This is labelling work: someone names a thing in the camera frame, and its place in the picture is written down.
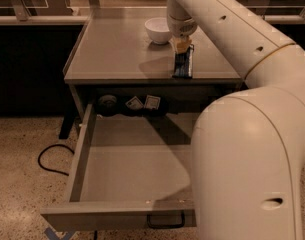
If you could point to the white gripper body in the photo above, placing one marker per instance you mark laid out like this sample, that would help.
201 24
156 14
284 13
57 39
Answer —
182 27

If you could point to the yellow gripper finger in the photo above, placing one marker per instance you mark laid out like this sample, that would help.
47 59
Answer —
181 44

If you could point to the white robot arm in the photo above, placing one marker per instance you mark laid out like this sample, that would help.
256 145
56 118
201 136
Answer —
248 148

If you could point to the grey counter cabinet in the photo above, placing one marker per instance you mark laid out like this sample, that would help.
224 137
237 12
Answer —
116 57

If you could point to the grey open drawer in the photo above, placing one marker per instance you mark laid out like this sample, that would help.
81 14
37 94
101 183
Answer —
125 168

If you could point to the white ceramic bowl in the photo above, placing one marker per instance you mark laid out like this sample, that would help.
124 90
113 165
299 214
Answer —
157 30

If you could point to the right black puck with card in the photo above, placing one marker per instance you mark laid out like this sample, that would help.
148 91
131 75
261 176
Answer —
155 106

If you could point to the black puck with card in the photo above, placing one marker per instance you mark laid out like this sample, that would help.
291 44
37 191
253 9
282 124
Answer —
155 106
131 106

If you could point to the left black puck with card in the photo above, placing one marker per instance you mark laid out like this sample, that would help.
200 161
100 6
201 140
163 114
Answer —
131 106

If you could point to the round black white device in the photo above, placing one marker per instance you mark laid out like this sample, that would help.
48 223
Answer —
106 105

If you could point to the left dark cabinet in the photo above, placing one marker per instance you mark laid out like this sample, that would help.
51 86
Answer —
32 61

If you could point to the blue floor tape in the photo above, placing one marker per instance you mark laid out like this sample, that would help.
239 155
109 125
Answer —
51 234

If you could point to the black drawer handle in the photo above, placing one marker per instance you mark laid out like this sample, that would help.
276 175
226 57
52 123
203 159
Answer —
172 221

